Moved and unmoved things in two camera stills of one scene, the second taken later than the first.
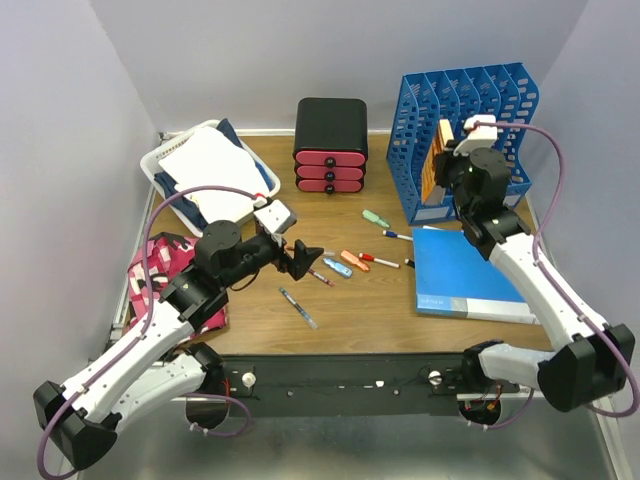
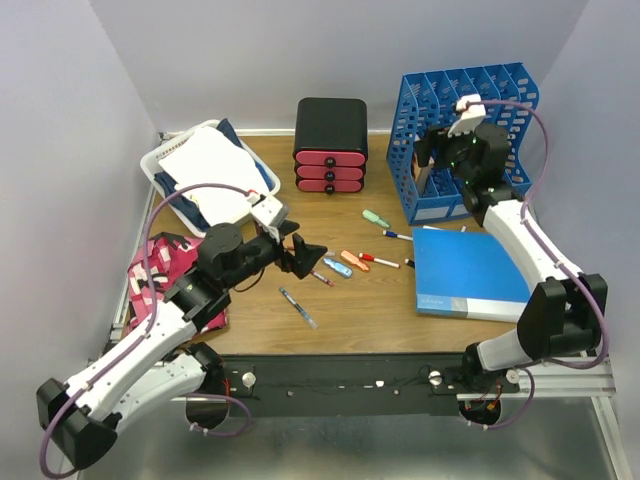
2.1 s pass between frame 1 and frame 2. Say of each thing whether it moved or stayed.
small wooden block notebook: moved
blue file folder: stayed
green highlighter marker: stayed
